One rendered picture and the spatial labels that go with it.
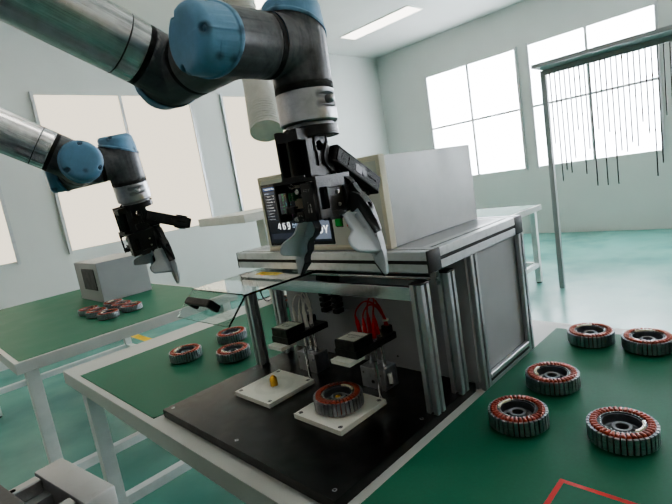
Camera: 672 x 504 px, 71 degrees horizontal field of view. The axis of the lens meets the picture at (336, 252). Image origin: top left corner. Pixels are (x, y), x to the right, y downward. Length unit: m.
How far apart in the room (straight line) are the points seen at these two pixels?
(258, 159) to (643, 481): 6.31
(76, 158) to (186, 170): 5.26
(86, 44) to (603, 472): 0.95
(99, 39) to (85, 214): 5.13
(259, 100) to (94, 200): 3.64
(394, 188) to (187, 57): 0.61
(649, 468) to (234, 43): 0.87
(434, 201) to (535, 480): 0.63
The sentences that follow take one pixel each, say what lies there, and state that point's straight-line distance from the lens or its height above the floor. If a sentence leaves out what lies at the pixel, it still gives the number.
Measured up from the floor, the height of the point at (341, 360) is 0.88.
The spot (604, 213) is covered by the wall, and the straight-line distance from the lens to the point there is 7.39.
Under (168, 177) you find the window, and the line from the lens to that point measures 6.10.
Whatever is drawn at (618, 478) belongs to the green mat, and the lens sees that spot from 0.93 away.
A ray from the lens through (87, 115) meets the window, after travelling 5.90.
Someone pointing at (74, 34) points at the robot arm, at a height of 1.48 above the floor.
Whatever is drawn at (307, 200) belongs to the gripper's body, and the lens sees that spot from 0.57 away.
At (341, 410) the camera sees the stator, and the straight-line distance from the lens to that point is 1.06.
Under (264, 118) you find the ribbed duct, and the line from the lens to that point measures 2.31.
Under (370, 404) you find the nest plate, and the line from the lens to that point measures 1.09.
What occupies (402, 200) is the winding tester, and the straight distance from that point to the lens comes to 1.06.
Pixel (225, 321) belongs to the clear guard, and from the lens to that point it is 1.07.
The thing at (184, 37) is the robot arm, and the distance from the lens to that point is 0.55.
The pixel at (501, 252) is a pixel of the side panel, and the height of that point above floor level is 1.04.
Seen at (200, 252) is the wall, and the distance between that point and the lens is 6.22.
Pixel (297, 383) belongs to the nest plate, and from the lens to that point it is 1.26.
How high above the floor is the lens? 1.28
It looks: 9 degrees down
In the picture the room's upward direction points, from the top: 9 degrees counter-clockwise
